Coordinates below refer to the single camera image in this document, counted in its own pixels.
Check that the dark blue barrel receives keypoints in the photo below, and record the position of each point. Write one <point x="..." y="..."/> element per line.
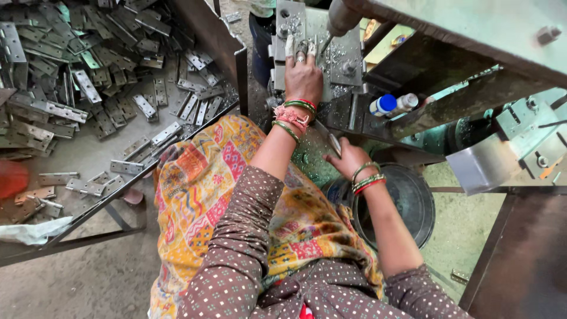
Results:
<point x="260" y="48"/>

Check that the person's right fingers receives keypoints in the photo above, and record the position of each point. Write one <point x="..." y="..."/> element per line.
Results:
<point x="336" y="157"/>

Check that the pink thread wristband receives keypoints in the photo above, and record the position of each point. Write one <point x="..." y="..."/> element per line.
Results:
<point x="290" y="116"/>

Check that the pink slipper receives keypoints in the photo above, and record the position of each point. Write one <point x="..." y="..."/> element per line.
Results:
<point x="133" y="197"/>

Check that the grey machine fixture block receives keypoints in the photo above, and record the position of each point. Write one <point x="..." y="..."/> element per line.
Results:
<point x="531" y="133"/>

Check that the small white bottle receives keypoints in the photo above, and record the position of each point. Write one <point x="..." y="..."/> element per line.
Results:
<point x="406" y="101"/>

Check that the metal tray table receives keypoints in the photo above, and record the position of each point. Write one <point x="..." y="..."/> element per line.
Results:
<point x="88" y="153"/>

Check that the steel hinge workpiece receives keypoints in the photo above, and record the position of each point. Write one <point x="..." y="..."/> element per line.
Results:
<point x="305" y="40"/>

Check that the white plastic sack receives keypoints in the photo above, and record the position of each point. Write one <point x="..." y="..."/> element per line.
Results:
<point x="31" y="231"/>

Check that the brown dotted garment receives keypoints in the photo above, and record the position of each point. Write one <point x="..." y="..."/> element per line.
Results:
<point x="239" y="248"/>

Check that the black metal bucket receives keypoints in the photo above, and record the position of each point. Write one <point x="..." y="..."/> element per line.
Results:
<point x="407" y="199"/>

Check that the steel drilling jig plate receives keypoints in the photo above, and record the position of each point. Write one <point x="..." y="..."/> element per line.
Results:
<point x="346" y="49"/>

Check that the pile of steel hinges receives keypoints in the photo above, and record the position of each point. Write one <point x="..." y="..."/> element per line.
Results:
<point x="57" y="108"/>

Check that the drill machine steel frame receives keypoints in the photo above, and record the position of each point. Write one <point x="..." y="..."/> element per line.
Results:
<point x="465" y="35"/>

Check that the bent steel sheet chute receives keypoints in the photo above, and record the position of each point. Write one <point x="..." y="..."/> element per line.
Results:
<point x="483" y="168"/>

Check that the yellow patchwork lap cloth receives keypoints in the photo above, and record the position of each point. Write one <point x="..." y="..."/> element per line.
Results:
<point x="199" y="186"/>

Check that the green and red bangles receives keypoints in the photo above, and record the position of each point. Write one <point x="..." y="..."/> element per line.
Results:
<point x="301" y="105"/>
<point x="370" y="182"/>

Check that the drill bit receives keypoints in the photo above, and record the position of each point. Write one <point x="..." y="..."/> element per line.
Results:
<point x="326" y="44"/>

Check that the person's right hand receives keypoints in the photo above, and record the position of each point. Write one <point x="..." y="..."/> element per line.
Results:
<point x="352" y="159"/>

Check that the drill press chuck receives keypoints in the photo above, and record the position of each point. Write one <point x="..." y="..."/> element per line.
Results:
<point x="342" y="17"/>

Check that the thin green bangle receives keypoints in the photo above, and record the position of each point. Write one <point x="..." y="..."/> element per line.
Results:
<point x="364" y="167"/>
<point x="287" y="130"/>

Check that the single steel hinge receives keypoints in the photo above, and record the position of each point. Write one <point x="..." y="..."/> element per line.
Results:
<point x="460" y="276"/>
<point x="233" y="17"/>

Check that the person's left hand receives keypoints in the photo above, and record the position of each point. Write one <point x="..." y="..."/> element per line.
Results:
<point x="303" y="79"/>

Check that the person's left fingers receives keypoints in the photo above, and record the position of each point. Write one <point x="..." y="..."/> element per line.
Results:
<point x="302" y="49"/>

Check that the brown metal table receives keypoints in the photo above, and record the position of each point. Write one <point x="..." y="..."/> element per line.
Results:
<point x="522" y="266"/>

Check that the blue-capped white bottle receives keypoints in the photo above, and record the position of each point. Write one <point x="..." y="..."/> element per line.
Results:
<point x="383" y="105"/>

